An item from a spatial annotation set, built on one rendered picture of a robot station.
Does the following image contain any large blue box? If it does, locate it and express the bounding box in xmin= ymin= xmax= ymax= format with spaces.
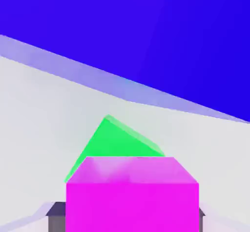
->
xmin=0 ymin=0 xmax=250 ymax=123

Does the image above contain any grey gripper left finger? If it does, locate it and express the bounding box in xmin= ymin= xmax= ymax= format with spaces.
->
xmin=0 ymin=201 xmax=66 ymax=232

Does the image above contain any small green cube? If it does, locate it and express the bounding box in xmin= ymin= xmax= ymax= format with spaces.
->
xmin=63 ymin=114 xmax=166 ymax=183

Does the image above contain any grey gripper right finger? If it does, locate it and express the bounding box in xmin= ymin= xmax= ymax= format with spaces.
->
xmin=199 ymin=207 xmax=206 ymax=232

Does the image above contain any small magenta cube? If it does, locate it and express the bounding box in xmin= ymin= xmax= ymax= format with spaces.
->
xmin=65 ymin=156 xmax=200 ymax=232

